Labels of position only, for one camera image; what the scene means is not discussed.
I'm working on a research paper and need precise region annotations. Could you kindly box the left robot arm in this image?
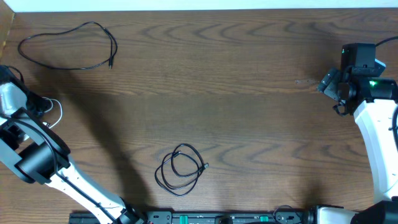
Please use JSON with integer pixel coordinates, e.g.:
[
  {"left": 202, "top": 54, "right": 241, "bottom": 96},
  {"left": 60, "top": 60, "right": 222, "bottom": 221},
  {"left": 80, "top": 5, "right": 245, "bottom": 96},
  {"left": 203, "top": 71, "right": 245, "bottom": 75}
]
[{"left": 1, "top": 65, "right": 147, "bottom": 223}]

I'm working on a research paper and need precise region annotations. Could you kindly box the black USB cable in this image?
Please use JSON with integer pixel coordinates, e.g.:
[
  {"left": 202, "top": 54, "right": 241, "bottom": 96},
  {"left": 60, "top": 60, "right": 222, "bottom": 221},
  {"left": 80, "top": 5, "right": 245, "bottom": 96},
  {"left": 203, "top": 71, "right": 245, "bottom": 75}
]
[{"left": 154, "top": 142, "right": 210, "bottom": 197}]

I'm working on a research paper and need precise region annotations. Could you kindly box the long black cable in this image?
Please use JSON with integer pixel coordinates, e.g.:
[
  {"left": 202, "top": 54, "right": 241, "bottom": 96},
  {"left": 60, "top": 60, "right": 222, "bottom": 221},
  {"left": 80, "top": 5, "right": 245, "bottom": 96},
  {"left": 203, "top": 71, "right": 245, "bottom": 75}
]
[{"left": 17, "top": 21, "right": 118, "bottom": 71}]

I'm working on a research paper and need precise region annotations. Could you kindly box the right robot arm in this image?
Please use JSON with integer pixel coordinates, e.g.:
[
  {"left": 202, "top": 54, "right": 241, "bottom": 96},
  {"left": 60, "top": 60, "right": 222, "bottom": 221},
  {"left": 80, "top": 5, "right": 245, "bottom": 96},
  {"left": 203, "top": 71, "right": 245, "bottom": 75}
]
[{"left": 302, "top": 43, "right": 397, "bottom": 224}]

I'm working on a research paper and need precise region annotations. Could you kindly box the white USB cable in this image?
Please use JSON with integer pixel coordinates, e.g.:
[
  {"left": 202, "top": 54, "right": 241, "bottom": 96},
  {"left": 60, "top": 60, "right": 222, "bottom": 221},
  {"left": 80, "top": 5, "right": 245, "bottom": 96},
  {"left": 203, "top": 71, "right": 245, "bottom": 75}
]
[{"left": 40, "top": 96, "right": 63, "bottom": 129}]

